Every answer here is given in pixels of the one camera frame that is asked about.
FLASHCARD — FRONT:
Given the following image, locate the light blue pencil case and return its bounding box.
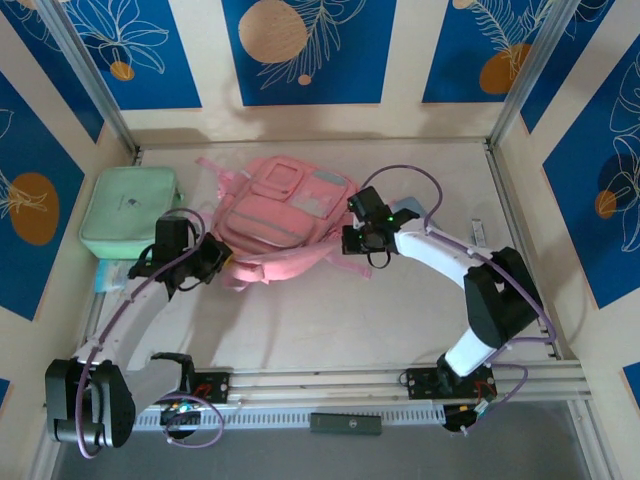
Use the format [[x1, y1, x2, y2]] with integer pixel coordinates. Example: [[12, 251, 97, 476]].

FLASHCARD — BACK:
[[391, 196, 427, 221]]

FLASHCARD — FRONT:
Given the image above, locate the pink school backpack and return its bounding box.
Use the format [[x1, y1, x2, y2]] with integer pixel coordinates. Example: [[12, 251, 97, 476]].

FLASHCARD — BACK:
[[194, 155, 374, 294]]

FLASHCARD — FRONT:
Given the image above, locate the mint green zip bag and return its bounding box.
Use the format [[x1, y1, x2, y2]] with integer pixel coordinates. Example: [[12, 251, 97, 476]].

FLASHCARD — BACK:
[[78, 165, 187, 260]]

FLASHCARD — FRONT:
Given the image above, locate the light blue picture booklet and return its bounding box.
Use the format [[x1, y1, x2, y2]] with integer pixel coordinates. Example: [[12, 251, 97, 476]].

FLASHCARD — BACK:
[[94, 258, 139, 294]]

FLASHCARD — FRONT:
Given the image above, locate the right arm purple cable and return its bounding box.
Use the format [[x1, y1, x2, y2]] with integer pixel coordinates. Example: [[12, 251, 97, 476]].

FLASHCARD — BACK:
[[360, 163, 557, 436]]

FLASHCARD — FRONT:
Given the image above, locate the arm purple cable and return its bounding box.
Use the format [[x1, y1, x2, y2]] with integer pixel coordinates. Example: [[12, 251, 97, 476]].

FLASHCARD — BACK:
[[360, 163, 557, 436], [74, 207, 226, 460]]

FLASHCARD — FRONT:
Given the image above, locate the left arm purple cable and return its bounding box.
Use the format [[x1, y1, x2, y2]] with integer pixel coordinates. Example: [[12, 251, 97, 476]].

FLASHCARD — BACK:
[[74, 207, 226, 460]]

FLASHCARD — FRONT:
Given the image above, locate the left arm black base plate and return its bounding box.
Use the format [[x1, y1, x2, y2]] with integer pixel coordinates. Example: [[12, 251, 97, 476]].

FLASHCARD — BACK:
[[138, 370, 233, 406]]

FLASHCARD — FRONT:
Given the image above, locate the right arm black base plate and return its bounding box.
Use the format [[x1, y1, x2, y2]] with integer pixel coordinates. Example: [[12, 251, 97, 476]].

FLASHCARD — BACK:
[[404, 367, 498, 401]]

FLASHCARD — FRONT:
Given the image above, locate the aluminium frame post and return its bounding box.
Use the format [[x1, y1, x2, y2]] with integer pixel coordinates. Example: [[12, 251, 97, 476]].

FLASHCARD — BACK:
[[35, 0, 140, 154], [487, 0, 576, 150]]

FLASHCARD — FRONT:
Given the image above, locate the aluminium front rail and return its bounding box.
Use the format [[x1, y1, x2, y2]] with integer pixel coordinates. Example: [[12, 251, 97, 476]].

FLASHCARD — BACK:
[[42, 366, 592, 410]]

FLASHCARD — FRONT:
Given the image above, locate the grey slotted cable duct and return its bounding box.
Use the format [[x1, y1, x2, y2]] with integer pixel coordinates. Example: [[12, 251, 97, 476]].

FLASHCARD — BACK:
[[132, 403, 447, 432]]

